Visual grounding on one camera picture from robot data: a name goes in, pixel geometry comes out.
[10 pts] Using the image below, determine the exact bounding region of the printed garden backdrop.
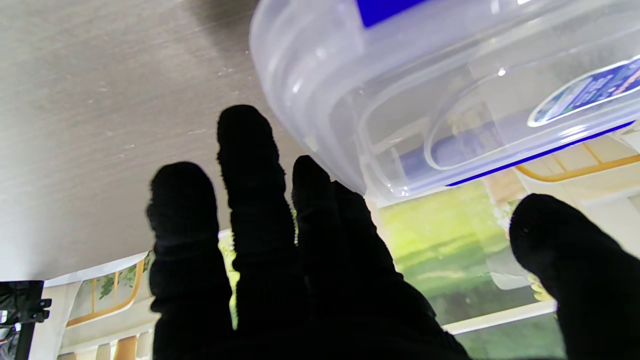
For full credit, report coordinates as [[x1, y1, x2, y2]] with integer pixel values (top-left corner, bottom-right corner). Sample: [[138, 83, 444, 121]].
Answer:
[[30, 135, 640, 360]]

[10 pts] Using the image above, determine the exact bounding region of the clear lid with blue label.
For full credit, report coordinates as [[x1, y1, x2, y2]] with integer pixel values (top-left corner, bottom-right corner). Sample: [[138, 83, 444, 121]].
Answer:
[[249, 0, 640, 206]]

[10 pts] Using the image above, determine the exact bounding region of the black tripod stand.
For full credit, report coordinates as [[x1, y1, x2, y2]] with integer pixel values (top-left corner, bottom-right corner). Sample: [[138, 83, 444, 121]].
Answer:
[[0, 280, 53, 360]]

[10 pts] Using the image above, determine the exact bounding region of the clear box with blue clips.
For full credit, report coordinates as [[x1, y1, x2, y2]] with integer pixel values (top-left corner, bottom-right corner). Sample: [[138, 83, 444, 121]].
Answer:
[[249, 0, 640, 206]]

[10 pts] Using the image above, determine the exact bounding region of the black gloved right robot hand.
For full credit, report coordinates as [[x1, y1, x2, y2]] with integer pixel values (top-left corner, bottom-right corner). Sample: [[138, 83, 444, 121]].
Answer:
[[146, 104, 640, 360]]

